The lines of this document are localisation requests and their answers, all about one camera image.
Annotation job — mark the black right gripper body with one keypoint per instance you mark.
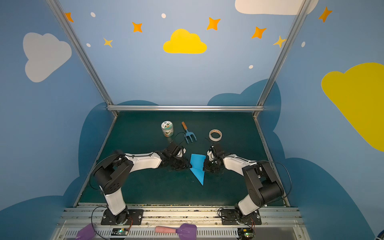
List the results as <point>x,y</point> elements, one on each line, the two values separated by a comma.
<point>211,163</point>

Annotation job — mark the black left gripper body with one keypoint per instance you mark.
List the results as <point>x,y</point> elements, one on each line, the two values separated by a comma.
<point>179,161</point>

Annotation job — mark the cyan paper sheet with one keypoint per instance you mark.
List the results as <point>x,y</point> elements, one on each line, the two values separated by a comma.
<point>197,162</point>

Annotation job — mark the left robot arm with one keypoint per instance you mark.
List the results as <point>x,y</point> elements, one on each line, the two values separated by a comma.
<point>112,172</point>

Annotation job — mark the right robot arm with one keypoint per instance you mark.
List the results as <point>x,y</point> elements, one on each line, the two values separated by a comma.
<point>263,185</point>

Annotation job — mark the white double-sided tape roll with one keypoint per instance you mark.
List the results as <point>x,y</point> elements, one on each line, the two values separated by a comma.
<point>215,135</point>

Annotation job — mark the small patterned jar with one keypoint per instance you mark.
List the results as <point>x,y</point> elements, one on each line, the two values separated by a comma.
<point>167,128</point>

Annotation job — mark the right green circuit board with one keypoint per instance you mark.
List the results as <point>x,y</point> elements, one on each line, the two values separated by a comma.
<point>245,233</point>

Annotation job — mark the green circuit board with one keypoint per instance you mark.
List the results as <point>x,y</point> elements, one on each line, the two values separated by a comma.
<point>245,233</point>
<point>120,232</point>

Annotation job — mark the left green circuit board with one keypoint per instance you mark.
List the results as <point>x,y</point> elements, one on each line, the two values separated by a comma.
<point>120,232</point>

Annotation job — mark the purple scoop left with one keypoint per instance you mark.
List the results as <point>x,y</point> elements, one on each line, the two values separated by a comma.
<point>86,233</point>

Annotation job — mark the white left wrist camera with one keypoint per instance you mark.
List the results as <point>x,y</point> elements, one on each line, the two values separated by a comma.
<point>181,152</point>

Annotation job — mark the right side floor rail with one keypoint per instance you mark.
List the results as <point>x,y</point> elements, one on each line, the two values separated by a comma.
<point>266,148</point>

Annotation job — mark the floor rail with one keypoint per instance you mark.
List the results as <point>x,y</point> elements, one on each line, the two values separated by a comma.
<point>90,150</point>
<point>266,148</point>

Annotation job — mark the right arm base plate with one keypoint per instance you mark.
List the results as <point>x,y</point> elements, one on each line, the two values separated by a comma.
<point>228,217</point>

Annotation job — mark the purple shovel pink handle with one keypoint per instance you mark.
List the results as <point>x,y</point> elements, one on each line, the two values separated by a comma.
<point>185,231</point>

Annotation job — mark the left side floor rail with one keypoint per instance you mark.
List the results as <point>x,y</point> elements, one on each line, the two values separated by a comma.
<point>90,150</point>

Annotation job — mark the front aluminium rail base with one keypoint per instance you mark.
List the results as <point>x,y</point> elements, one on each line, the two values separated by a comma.
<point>278,223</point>

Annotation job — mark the aluminium back frame rail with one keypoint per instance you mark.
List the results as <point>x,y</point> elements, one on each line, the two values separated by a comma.
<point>186,108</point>

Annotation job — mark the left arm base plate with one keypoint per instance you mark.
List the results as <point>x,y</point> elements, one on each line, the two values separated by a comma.
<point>126,217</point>

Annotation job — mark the aluminium right corner post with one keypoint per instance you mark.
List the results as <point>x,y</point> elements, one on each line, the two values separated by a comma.
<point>293,32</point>

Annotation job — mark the aluminium corner post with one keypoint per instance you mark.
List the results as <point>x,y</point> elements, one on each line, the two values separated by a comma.
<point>293,32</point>
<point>59,13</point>

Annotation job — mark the aluminium left corner post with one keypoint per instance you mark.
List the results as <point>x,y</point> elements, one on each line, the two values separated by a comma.
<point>59,13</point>

